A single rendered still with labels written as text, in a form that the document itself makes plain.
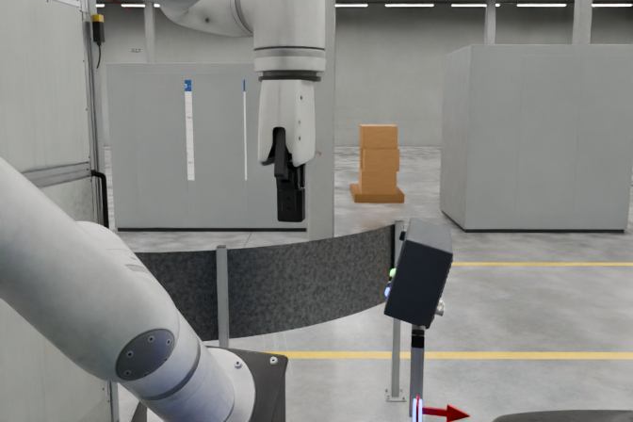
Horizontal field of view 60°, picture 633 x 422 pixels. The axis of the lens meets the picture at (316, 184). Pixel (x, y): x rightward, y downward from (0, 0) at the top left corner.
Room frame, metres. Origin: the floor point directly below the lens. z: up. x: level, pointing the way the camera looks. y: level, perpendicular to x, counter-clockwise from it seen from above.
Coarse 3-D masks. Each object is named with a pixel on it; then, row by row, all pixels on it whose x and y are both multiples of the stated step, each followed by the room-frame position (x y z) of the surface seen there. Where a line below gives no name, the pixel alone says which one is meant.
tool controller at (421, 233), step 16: (416, 224) 1.37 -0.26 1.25; (432, 224) 1.41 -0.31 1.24; (416, 240) 1.20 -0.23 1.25; (432, 240) 1.24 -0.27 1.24; (448, 240) 1.28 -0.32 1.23; (400, 256) 1.20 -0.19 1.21; (416, 256) 1.19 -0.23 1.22; (432, 256) 1.18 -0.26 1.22; (448, 256) 1.18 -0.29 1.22; (400, 272) 1.20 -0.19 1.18; (416, 272) 1.19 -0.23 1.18; (432, 272) 1.18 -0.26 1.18; (448, 272) 1.20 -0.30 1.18; (400, 288) 1.20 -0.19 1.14; (416, 288) 1.19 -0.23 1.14; (432, 288) 1.18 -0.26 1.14; (400, 304) 1.20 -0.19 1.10; (416, 304) 1.19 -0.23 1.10; (432, 304) 1.18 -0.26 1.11; (416, 320) 1.19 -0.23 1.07; (432, 320) 1.20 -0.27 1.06
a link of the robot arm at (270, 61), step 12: (276, 48) 0.62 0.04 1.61; (288, 48) 0.62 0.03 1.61; (300, 48) 0.62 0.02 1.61; (312, 48) 0.63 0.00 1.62; (264, 60) 0.63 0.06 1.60; (276, 60) 0.62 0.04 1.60; (288, 60) 0.62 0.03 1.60; (300, 60) 0.62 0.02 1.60; (312, 60) 0.63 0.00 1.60; (324, 60) 0.65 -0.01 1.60; (264, 72) 0.65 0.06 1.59; (276, 72) 0.63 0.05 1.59; (288, 72) 0.63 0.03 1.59; (300, 72) 0.63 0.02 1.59; (312, 72) 0.64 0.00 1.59
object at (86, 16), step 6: (84, 12) 2.37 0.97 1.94; (84, 18) 2.37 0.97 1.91; (90, 18) 2.39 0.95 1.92; (96, 18) 2.41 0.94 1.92; (102, 18) 2.43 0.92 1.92; (96, 24) 2.41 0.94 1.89; (102, 24) 2.42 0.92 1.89; (96, 30) 2.41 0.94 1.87; (102, 30) 2.42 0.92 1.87; (96, 36) 2.41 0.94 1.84; (102, 36) 2.42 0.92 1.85
